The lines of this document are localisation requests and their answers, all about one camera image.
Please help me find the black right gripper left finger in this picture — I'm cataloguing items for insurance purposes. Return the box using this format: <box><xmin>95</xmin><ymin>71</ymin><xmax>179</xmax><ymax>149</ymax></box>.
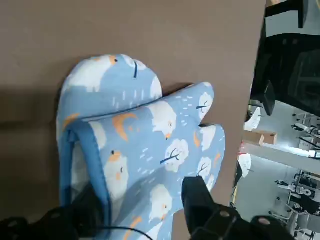
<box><xmin>0</xmin><ymin>184</ymin><xmax>111</xmax><ymax>240</ymax></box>

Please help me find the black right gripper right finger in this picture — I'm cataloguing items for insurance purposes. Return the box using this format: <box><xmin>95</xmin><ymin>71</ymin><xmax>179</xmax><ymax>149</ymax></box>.
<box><xmin>181</xmin><ymin>175</ymin><xmax>296</xmax><ymax>240</ymax></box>

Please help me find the blue patterned oven mitt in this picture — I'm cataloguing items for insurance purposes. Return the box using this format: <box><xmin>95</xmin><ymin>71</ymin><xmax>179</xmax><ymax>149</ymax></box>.
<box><xmin>65</xmin><ymin>81</ymin><xmax>226</xmax><ymax>240</ymax></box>
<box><xmin>55</xmin><ymin>53</ymin><xmax>164</xmax><ymax>208</ymax></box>

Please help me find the small wooden box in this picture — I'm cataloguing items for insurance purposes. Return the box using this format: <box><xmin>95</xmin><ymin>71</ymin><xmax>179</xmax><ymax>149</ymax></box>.
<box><xmin>243</xmin><ymin>130</ymin><xmax>278</xmax><ymax>147</ymax></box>

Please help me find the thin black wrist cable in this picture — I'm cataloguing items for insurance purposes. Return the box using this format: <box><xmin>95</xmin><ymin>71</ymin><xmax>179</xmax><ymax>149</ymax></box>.
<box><xmin>81</xmin><ymin>225</ymin><xmax>157</xmax><ymax>240</ymax></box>

